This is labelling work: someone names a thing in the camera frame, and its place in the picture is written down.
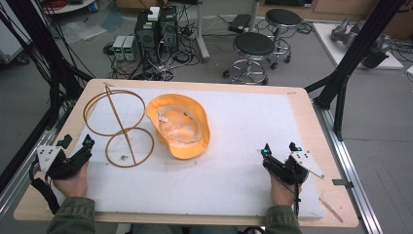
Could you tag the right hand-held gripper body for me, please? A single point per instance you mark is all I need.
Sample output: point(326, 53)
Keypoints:
point(307, 162)

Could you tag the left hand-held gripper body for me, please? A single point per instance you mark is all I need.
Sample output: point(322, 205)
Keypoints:
point(48, 157)

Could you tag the orange bucket hat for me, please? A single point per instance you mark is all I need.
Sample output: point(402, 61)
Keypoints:
point(181, 143)

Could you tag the person's left hand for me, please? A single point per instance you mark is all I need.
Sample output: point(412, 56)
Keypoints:
point(72, 184)

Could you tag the person's right hand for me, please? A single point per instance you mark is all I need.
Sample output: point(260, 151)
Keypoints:
point(281, 194)

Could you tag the wooden table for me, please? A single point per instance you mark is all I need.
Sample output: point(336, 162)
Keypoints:
point(311, 130)

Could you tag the grey tape piece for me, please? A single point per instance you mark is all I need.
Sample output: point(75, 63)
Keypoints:
point(342, 183)

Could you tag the white foam mat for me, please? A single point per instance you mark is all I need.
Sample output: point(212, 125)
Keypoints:
point(227, 156)

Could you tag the thin wooden stick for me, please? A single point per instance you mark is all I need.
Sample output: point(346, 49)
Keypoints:
point(331, 210)

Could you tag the grey power supply unit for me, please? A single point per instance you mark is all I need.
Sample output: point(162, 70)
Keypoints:
point(119, 47)
point(130, 48)

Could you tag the white floor board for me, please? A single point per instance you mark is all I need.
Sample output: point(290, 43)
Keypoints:
point(328, 42)

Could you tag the black round stool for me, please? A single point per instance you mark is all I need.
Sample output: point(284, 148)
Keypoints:
point(283, 17)
point(254, 44)

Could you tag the clear plastic sheet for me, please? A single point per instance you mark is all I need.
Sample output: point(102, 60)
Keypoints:
point(87, 27)

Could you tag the black computer tower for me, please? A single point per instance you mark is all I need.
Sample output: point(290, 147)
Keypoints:
point(168, 31)
point(146, 35)

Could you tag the white round table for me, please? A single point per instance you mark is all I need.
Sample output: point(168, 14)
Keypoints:
point(69, 6)

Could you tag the black flat box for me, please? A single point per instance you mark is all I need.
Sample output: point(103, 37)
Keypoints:
point(239, 22)

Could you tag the grey metal table leg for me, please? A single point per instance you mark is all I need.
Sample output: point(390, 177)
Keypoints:
point(201, 35)

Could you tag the white box with black top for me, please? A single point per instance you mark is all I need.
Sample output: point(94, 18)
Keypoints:
point(154, 13)

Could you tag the aluminium rail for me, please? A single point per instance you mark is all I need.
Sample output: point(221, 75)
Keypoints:
point(350, 169)
point(22, 182)

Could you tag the black metal frame strut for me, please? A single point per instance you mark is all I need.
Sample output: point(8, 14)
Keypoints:
point(354, 52)

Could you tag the grey metal post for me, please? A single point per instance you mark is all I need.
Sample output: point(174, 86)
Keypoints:
point(254, 14)

